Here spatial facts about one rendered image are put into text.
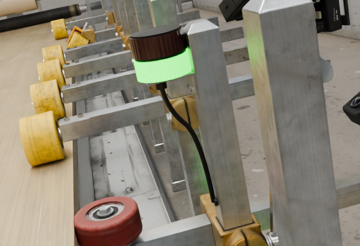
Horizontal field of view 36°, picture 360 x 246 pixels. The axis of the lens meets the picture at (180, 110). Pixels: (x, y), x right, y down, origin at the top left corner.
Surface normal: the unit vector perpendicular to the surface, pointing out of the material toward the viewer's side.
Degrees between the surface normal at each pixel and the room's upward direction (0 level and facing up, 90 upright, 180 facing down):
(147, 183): 0
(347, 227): 0
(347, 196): 90
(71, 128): 90
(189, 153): 90
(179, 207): 0
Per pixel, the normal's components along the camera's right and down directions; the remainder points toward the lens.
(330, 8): 0.52, 0.14
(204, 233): 0.19, 0.26
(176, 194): -0.19, -0.94
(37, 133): 0.07, -0.22
